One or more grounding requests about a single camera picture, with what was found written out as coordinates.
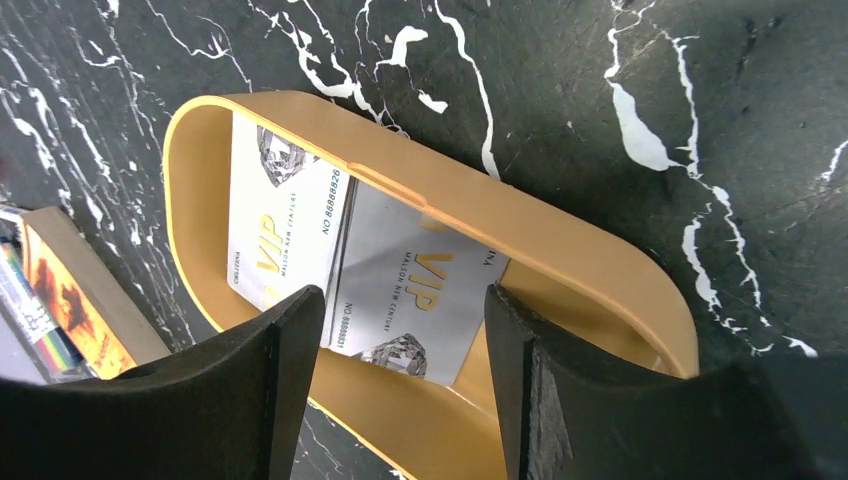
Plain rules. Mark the tan oval tray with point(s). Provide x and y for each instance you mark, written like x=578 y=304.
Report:
x=577 y=275

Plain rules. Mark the orange paperback book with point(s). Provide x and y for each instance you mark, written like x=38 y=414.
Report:
x=102 y=321

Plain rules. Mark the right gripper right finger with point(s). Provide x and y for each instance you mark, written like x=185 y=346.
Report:
x=567 y=409

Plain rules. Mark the white VIP card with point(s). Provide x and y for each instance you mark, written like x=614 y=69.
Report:
x=285 y=210

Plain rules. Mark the pack of coloured markers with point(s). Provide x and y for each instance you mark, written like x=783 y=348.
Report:
x=34 y=349

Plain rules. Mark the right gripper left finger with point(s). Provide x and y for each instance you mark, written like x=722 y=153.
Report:
x=230 y=407

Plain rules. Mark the silver VIP card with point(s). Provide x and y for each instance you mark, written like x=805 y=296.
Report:
x=409 y=290

